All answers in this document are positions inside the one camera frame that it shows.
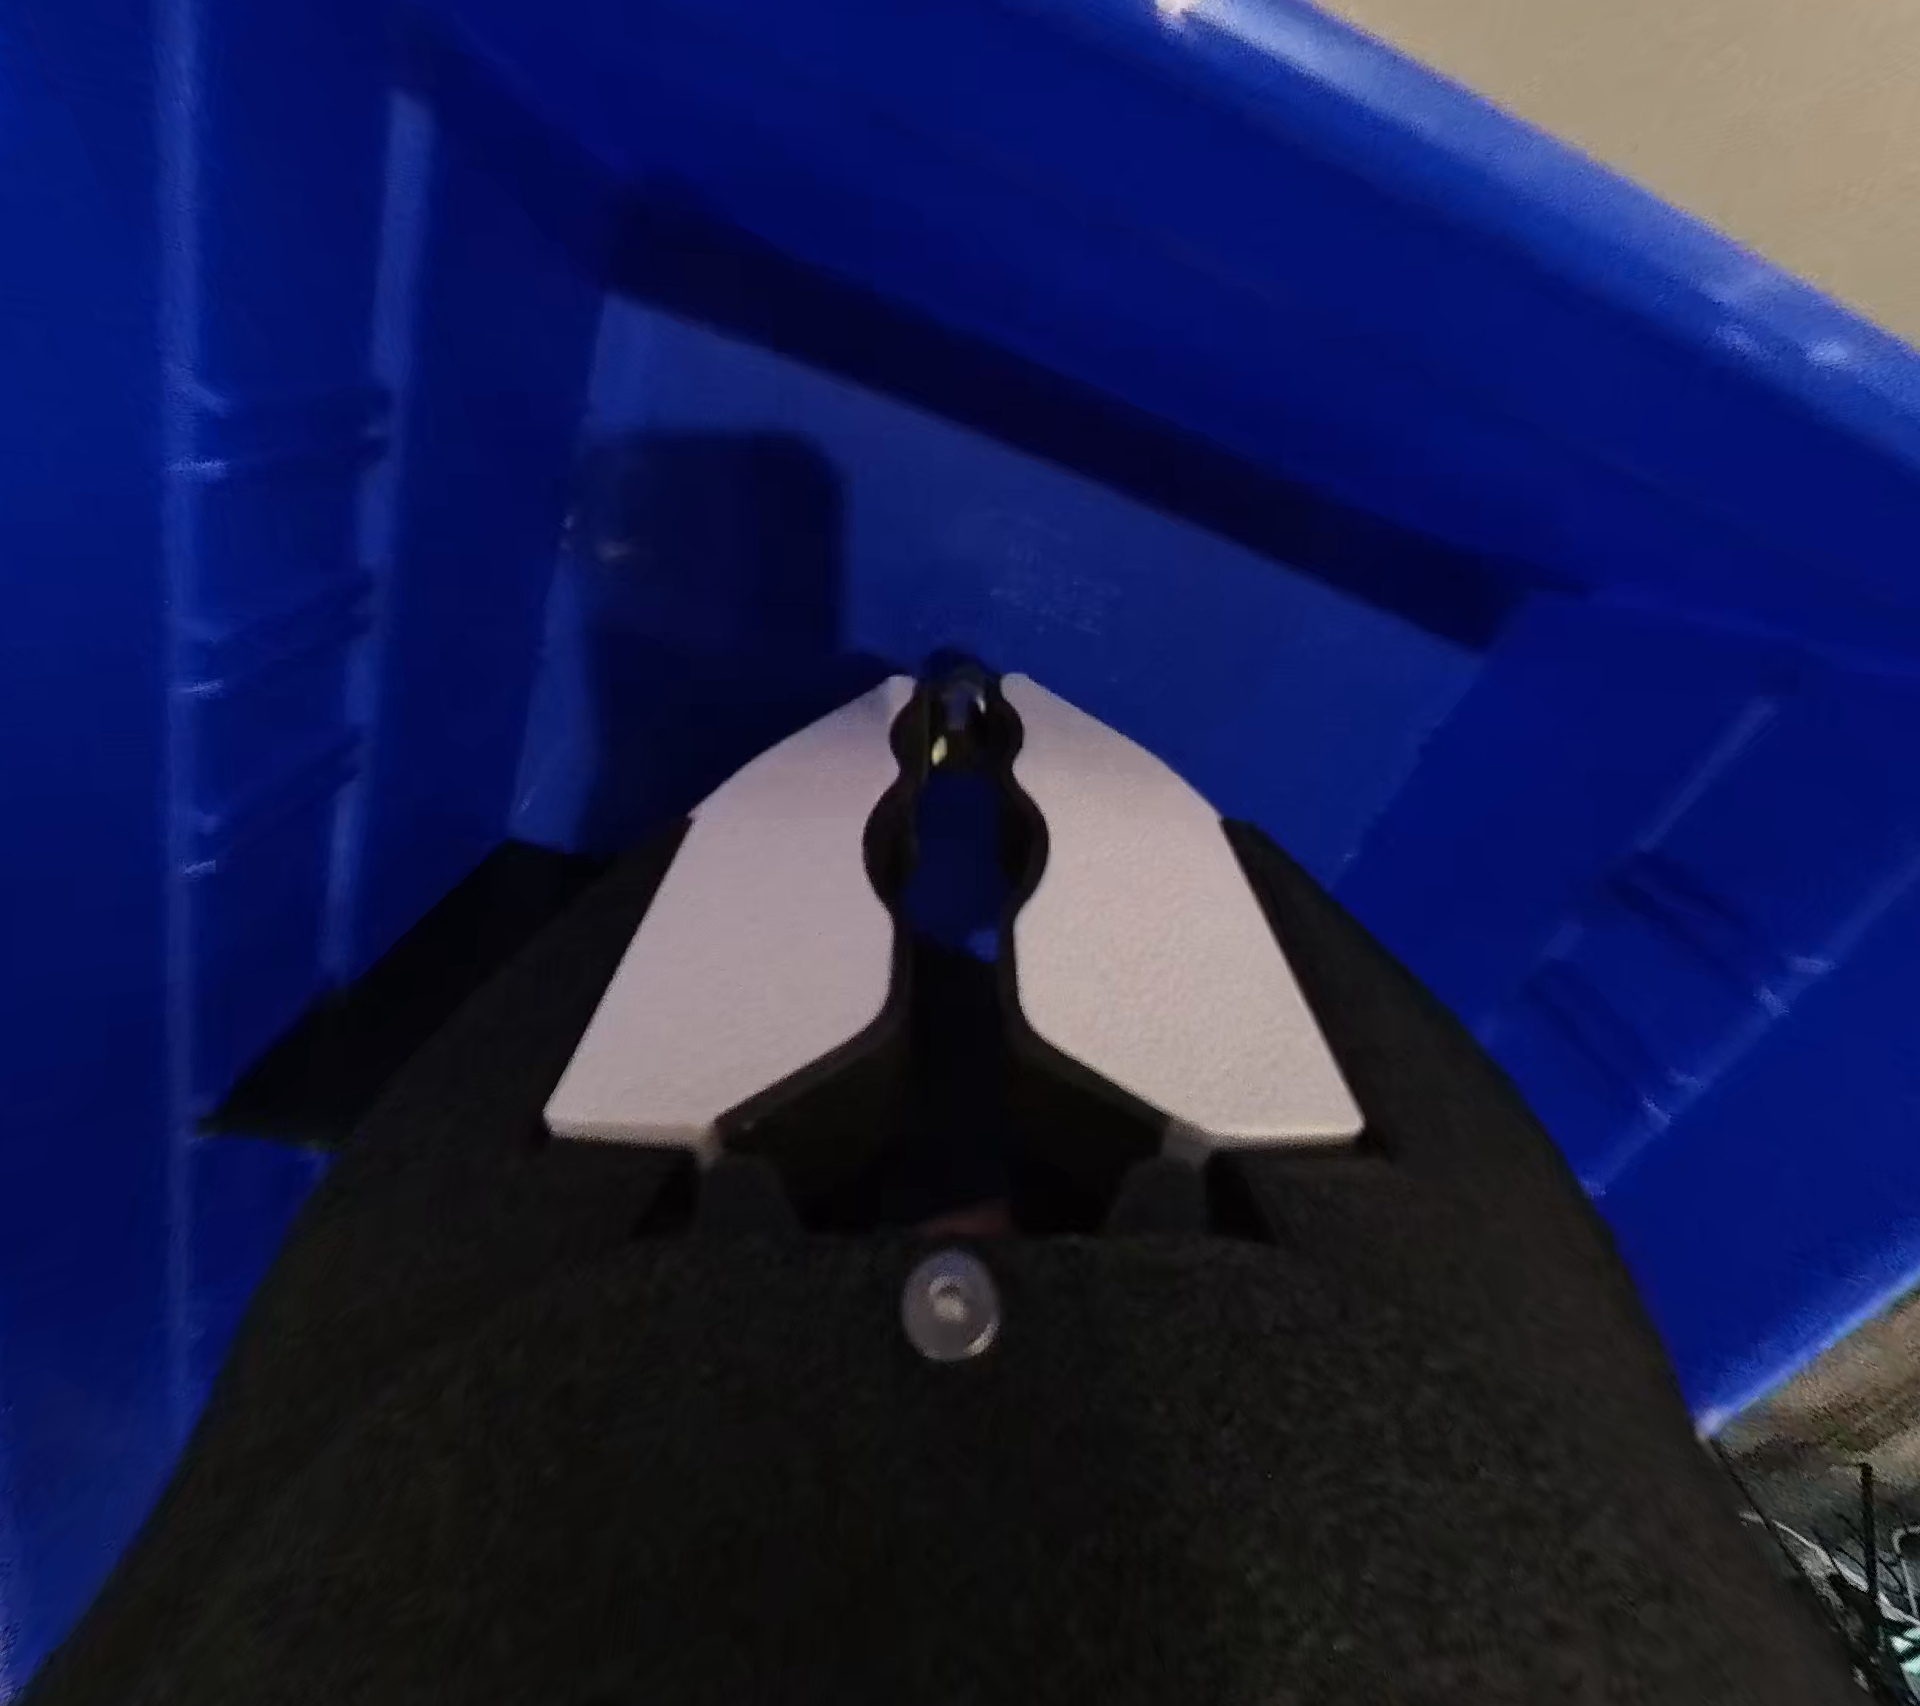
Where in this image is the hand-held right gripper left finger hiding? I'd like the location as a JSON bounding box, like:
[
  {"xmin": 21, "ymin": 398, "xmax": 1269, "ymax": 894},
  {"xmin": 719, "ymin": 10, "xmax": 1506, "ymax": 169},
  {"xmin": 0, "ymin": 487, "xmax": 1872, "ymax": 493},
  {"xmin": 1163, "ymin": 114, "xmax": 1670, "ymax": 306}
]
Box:
[{"xmin": 543, "ymin": 674, "xmax": 949, "ymax": 1231}]

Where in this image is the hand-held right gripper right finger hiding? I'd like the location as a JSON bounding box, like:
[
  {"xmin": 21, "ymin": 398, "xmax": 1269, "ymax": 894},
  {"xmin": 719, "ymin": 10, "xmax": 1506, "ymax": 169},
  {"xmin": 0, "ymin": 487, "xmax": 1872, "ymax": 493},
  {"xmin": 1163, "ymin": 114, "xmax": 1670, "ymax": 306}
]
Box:
[{"xmin": 960, "ymin": 670, "xmax": 1369, "ymax": 1231}]

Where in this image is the steel hex bolt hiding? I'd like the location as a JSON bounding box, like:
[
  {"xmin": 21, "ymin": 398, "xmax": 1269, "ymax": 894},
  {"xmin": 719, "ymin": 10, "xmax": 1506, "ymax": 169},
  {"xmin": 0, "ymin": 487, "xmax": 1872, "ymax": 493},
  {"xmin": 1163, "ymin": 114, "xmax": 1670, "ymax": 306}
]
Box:
[{"xmin": 918, "ymin": 647, "xmax": 997, "ymax": 770}]

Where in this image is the blue plastic bin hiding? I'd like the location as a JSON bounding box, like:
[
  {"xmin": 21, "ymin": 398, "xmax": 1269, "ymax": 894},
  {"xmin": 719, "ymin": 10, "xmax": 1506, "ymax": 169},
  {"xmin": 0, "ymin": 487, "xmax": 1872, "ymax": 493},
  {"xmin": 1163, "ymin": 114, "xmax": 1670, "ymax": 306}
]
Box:
[{"xmin": 0, "ymin": 0, "xmax": 1920, "ymax": 1693}]

